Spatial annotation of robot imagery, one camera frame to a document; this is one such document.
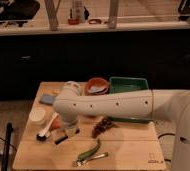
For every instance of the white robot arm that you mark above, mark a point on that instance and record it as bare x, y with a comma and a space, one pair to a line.
170, 105

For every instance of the orange bowl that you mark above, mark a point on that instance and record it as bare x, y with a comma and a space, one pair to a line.
96, 86

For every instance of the green plastic tray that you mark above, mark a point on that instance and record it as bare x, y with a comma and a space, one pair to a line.
128, 84

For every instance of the dark red grapes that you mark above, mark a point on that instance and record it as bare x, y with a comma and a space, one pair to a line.
101, 127

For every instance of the blue sponge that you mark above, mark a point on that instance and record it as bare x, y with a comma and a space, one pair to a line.
47, 99

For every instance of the orange peach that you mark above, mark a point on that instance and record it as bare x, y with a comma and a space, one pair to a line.
56, 124

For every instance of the white round container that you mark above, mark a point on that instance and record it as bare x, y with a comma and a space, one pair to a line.
38, 116

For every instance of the green pepper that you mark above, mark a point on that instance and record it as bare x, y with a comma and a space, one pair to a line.
90, 152

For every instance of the white bottle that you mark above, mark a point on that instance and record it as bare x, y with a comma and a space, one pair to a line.
78, 10

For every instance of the black pole stand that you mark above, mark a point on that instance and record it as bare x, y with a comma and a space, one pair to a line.
5, 158

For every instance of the black office chair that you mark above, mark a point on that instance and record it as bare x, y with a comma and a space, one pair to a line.
18, 12

